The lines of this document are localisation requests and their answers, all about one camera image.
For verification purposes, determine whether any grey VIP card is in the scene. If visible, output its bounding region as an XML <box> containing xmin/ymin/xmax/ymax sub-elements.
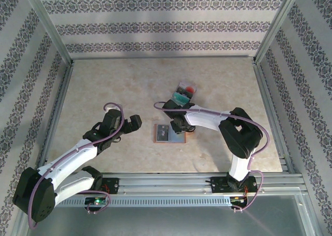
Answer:
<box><xmin>156</xmin><ymin>125</ymin><xmax>171</xmax><ymax>143</ymax></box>

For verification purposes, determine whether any green bank card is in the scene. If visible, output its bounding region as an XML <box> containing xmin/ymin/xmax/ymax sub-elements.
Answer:
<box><xmin>172</xmin><ymin>91</ymin><xmax>190</xmax><ymax>104</ymax></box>

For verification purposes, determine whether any clear plastic card box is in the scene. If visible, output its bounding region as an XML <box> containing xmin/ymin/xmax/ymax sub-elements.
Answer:
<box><xmin>171</xmin><ymin>79</ymin><xmax>197</xmax><ymax>106</ymax></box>

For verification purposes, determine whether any grey metal sheet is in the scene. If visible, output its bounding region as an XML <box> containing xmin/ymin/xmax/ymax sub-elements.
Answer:
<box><xmin>56</xmin><ymin>206</ymin><xmax>312</xmax><ymax>236</ymax></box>

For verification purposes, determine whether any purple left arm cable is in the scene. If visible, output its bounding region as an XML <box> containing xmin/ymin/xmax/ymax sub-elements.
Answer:
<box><xmin>27</xmin><ymin>102</ymin><xmax>125</xmax><ymax>230</ymax></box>

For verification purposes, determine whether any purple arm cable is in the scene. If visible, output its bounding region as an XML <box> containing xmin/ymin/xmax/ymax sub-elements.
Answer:
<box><xmin>154</xmin><ymin>102</ymin><xmax>271</xmax><ymax>214</ymax></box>
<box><xmin>27</xmin><ymin>102</ymin><xmax>125</xmax><ymax>230</ymax></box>

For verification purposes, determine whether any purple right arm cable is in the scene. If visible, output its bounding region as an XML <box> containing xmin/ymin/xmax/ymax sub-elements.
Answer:
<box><xmin>154</xmin><ymin>102</ymin><xmax>271</xmax><ymax>214</ymax></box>

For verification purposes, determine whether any aluminium side rail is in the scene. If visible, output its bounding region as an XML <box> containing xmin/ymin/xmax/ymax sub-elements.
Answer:
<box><xmin>252</xmin><ymin>61</ymin><xmax>296</xmax><ymax>174</ymax></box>
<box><xmin>33</xmin><ymin>61</ymin><xmax>76</xmax><ymax>176</ymax></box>

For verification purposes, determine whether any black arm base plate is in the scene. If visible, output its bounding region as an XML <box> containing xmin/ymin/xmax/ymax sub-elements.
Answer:
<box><xmin>102</xmin><ymin>177</ymin><xmax>120</xmax><ymax>195</ymax></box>
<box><xmin>210</xmin><ymin>176</ymin><xmax>231</xmax><ymax>195</ymax></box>

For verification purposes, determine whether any aluminium table edge rail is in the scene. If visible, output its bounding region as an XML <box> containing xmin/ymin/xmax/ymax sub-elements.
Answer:
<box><xmin>70</xmin><ymin>54</ymin><xmax>257</xmax><ymax>61</ymax></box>

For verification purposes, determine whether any grey slotted cable duct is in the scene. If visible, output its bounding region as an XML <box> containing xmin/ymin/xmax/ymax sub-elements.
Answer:
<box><xmin>56</xmin><ymin>196</ymin><xmax>232</xmax><ymax>208</ymax></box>

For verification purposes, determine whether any aluminium frame post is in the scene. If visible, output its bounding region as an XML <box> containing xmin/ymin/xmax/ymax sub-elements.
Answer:
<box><xmin>253</xmin><ymin>0</ymin><xmax>306</xmax><ymax>65</ymax></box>
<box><xmin>22</xmin><ymin>0</ymin><xmax>75</xmax><ymax>65</ymax></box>

